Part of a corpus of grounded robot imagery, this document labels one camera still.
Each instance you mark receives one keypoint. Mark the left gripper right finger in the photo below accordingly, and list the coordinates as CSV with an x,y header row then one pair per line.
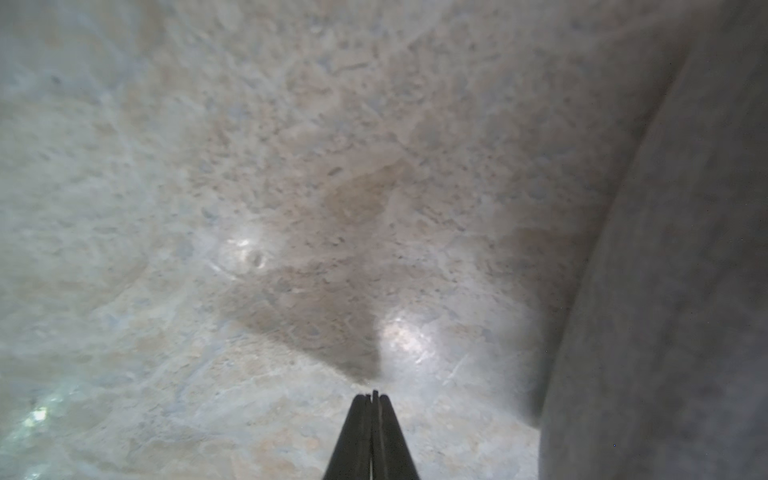
x,y
391,458

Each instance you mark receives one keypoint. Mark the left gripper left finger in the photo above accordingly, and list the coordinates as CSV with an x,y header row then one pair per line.
x,y
351,457

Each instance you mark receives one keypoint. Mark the beige case with glasses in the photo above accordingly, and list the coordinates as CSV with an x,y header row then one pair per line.
x,y
661,372

